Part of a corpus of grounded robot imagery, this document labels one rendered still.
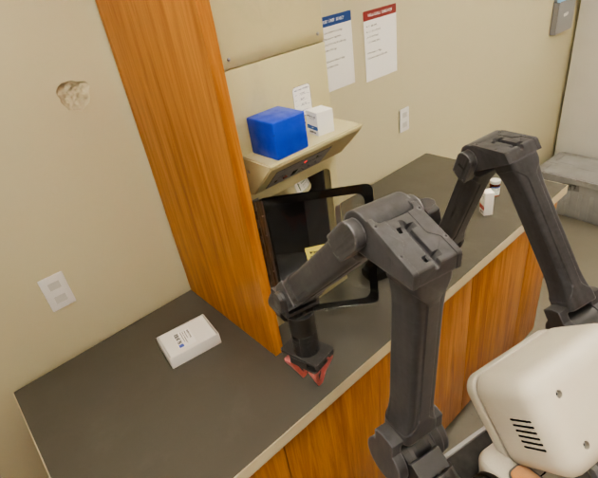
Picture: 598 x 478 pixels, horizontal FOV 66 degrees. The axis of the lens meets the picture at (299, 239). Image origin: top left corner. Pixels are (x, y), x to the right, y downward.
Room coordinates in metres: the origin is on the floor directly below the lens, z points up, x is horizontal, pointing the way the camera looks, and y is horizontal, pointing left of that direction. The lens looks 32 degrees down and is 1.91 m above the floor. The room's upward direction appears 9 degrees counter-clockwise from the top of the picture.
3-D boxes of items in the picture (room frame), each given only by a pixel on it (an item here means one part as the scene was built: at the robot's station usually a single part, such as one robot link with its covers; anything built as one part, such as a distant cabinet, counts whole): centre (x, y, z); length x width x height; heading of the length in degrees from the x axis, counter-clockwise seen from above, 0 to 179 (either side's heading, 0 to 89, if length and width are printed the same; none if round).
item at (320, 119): (1.15, -0.10, 1.54); 0.05 x 0.05 x 0.06; 27
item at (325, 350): (0.72, 0.02, 1.21); 0.10 x 0.07 x 0.07; 47
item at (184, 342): (1.05, 0.38, 0.96); 0.16 x 0.12 x 0.04; 119
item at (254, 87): (1.26, 0.06, 1.33); 0.32 x 0.25 x 0.77; 127
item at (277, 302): (0.75, 0.04, 1.30); 0.11 x 0.09 x 0.12; 26
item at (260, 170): (1.12, -0.05, 1.46); 0.32 x 0.11 x 0.10; 127
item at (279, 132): (1.07, 0.01, 1.56); 0.10 x 0.10 x 0.09; 37
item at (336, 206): (1.06, -0.06, 1.19); 0.30 x 0.01 x 0.40; 88
